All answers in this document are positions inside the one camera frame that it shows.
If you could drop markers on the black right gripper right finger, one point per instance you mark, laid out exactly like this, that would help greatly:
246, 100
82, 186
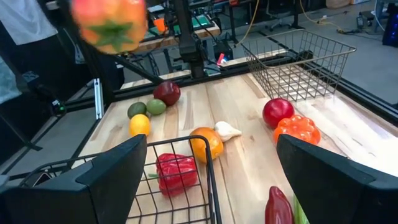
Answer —
335, 193

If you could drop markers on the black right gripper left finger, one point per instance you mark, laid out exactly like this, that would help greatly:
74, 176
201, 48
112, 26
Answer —
77, 199

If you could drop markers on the green cucumber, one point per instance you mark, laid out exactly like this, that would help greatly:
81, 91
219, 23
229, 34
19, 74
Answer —
299, 214

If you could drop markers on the red chili pepper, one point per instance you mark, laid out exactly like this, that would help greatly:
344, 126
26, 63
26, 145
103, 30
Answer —
278, 208

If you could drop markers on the yellow lemon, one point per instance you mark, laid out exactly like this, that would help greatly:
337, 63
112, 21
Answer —
139, 125

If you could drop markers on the red tomato green calyx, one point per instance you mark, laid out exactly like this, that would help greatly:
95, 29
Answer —
276, 112

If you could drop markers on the red bell pepper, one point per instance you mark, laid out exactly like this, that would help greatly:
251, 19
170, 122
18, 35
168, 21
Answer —
175, 174

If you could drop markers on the dark green avocado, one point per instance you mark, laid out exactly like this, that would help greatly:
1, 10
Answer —
136, 109

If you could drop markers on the light green lime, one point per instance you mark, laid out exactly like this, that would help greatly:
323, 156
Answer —
156, 106

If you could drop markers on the white garlic bulb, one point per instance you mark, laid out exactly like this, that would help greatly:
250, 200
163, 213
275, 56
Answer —
224, 131

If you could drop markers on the orange yellow bell pepper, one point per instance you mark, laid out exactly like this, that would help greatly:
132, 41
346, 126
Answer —
216, 146

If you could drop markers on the dark red apple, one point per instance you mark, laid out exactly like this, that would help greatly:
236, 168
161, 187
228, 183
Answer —
167, 92

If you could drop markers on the orange persimmon green calyx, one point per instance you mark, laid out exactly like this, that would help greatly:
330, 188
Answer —
109, 28

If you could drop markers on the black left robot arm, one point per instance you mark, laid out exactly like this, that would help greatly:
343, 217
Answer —
188, 43

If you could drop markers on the orange ribbed pumpkin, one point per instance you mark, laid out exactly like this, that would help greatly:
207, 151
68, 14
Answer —
298, 129

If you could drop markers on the small red tag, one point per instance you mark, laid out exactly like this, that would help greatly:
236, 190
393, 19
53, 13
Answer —
221, 59

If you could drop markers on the wooden workbench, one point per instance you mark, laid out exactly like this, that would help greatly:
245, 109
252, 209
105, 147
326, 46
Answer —
174, 40

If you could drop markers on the black office chair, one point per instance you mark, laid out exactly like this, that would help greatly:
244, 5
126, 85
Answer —
280, 15

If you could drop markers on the person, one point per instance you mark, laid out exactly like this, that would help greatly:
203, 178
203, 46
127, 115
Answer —
25, 18

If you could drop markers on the silver metal bracket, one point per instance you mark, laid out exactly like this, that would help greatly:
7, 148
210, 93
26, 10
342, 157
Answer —
99, 98

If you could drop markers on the black aluminium rig frame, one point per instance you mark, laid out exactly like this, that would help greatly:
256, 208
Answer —
133, 91

